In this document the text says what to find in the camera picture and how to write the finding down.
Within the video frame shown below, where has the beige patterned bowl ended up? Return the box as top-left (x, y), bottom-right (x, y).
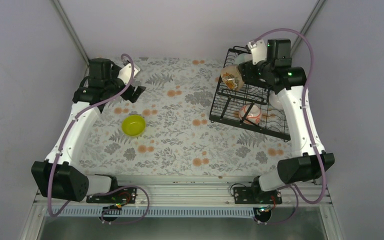
top-left (220, 65), bottom-right (244, 91)

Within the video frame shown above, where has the yellow-green bowl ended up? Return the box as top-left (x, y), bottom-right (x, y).
top-left (121, 114), bottom-right (147, 137)

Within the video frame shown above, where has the pale green bowl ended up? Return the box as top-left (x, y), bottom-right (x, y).
top-left (234, 53), bottom-right (253, 65)

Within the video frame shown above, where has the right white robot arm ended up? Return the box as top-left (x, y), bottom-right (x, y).
top-left (239, 39), bottom-right (335, 204)

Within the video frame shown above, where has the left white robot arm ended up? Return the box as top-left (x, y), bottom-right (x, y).
top-left (31, 57), bottom-right (146, 203)

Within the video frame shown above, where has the red white patterned bowl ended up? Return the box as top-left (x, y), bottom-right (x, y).
top-left (238, 104), bottom-right (262, 125)

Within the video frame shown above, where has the floral table mat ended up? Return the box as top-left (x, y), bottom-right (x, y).
top-left (79, 57), bottom-right (292, 176)

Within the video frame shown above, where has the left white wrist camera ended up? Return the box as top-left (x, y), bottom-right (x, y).
top-left (117, 63), bottom-right (141, 85)

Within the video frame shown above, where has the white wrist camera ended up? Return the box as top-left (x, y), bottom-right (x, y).
top-left (247, 39), bottom-right (267, 65)
top-left (117, 63), bottom-right (141, 85)

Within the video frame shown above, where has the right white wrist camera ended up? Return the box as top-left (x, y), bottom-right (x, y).
top-left (247, 39), bottom-right (267, 65)

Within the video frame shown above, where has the black wire dish rack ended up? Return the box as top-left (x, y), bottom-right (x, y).
top-left (209, 45), bottom-right (296, 143)

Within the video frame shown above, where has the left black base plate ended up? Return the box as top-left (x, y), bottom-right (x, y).
top-left (86, 187), bottom-right (137, 205)

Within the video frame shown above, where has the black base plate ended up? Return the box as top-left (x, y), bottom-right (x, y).
top-left (229, 183), bottom-right (283, 205)
top-left (86, 187), bottom-right (137, 205)

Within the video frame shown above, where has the aluminium mounting rail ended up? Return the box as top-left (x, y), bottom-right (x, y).
top-left (33, 175), bottom-right (333, 219)

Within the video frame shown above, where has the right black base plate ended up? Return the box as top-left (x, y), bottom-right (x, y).
top-left (229, 183), bottom-right (283, 205)

